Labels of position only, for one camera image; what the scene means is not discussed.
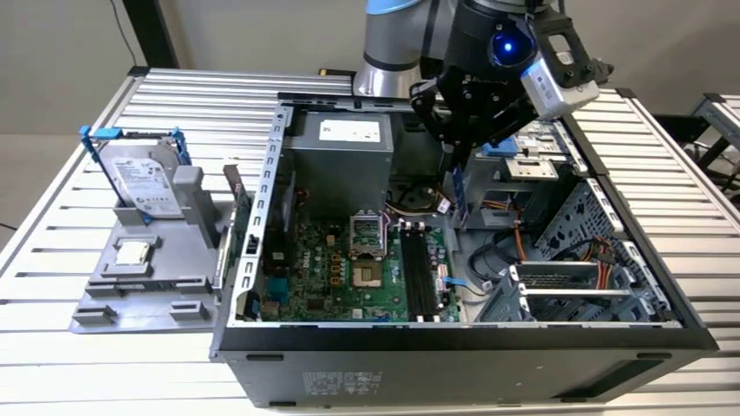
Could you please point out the black RAM slot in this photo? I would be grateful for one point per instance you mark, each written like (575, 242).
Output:
(425, 277)
(411, 273)

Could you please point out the black round cooler fan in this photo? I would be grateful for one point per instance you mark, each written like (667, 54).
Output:
(413, 199)

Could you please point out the black upright post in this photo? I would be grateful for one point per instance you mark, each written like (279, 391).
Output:
(149, 30)

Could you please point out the blue plastic drive latch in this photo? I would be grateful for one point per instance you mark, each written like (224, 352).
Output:
(500, 149)

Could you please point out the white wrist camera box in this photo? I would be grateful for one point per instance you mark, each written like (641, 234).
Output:
(555, 97)

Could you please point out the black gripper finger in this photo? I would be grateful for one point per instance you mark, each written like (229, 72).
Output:
(503, 121)
(433, 108)

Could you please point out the yellow black strip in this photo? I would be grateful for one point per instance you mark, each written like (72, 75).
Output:
(332, 72)

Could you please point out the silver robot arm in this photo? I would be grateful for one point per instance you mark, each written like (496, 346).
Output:
(393, 43)

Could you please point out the black open PC case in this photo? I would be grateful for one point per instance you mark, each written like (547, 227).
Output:
(404, 364)

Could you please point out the green graphics card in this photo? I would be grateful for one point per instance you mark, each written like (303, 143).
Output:
(241, 208)

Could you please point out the silver disk bay cage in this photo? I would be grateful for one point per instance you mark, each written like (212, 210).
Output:
(577, 292)

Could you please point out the blue expansion slot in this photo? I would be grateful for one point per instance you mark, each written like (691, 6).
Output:
(277, 289)

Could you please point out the CPU socket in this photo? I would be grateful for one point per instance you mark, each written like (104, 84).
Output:
(368, 275)

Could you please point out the grey power supply unit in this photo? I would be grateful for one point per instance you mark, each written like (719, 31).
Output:
(341, 173)

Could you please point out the grey parts rack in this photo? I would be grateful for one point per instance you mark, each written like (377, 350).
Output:
(173, 255)

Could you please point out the silver CPU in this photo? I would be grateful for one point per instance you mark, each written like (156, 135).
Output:
(129, 255)

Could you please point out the green motherboard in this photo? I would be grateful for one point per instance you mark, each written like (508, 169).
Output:
(312, 277)

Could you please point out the metal side table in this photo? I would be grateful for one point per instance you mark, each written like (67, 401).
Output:
(713, 104)

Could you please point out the silver optical drive cage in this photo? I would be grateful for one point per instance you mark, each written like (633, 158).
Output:
(532, 169)

